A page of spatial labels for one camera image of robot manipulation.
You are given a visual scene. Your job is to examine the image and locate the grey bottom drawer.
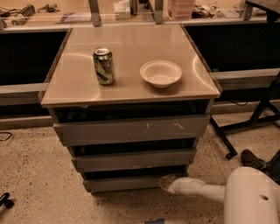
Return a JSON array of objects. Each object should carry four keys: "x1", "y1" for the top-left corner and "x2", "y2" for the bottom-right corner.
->
[{"x1": 83, "y1": 176, "x2": 160, "y2": 193}]

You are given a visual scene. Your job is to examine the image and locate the grey drawer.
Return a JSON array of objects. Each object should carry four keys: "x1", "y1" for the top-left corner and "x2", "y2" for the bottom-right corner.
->
[
  {"x1": 72, "y1": 148, "x2": 196, "y2": 172},
  {"x1": 53, "y1": 115, "x2": 209, "y2": 146},
  {"x1": 83, "y1": 176, "x2": 160, "y2": 193}
]

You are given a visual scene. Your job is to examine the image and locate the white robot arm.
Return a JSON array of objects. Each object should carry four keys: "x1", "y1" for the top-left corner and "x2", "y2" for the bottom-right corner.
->
[{"x1": 159, "y1": 167, "x2": 280, "y2": 224}]

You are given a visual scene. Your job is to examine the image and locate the grey middle drawer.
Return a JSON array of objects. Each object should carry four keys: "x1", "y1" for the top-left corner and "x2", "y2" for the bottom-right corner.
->
[{"x1": 72, "y1": 148, "x2": 196, "y2": 172}]

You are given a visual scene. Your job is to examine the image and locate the grey top drawer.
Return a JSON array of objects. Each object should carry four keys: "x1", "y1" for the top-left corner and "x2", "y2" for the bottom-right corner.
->
[{"x1": 53, "y1": 115, "x2": 209, "y2": 146}]

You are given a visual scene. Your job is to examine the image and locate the grey drawer cabinet beige top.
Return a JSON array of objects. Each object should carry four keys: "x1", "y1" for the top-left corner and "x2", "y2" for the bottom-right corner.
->
[{"x1": 41, "y1": 24, "x2": 220, "y2": 181}]

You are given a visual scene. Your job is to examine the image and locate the brown shoe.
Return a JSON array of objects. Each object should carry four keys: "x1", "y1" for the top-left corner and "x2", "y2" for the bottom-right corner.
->
[{"x1": 241, "y1": 149, "x2": 265, "y2": 170}]

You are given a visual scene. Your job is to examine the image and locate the white paper bowl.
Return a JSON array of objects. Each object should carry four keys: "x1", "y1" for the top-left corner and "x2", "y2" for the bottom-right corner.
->
[{"x1": 140, "y1": 60, "x2": 182, "y2": 88}]

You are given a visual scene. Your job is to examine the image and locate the dark jeans leg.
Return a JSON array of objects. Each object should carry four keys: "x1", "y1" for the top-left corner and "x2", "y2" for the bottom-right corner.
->
[{"x1": 265, "y1": 150, "x2": 280, "y2": 185}]

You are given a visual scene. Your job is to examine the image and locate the green soda can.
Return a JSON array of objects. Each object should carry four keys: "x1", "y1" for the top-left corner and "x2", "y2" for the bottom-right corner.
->
[{"x1": 93, "y1": 47, "x2": 115, "y2": 85}]

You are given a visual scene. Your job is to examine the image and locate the black caster bottom left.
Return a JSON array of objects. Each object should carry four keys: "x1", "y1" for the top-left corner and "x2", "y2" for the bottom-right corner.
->
[{"x1": 0, "y1": 192, "x2": 14, "y2": 209}]

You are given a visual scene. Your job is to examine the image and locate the pink stacked plastic bins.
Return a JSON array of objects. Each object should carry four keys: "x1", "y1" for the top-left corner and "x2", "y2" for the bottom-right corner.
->
[{"x1": 167, "y1": 0, "x2": 194, "y2": 20}]

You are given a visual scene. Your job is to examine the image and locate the white tissue box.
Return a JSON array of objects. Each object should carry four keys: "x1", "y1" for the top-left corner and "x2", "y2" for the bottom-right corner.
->
[{"x1": 114, "y1": 0, "x2": 131, "y2": 20}]

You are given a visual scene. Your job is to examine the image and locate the black coiled tool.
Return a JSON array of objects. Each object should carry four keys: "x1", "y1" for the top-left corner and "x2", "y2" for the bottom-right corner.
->
[{"x1": 11, "y1": 4, "x2": 35, "y2": 25}]

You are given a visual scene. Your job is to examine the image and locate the black metal stand frame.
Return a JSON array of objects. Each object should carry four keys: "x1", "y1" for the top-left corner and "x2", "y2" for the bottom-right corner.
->
[{"x1": 210, "y1": 72, "x2": 280, "y2": 160}]

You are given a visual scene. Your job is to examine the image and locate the black cable on floor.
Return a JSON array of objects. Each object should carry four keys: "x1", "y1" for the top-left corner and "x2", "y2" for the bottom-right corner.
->
[{"x1": 0, "y1": 131, "x2": 14, "y2": 143}]

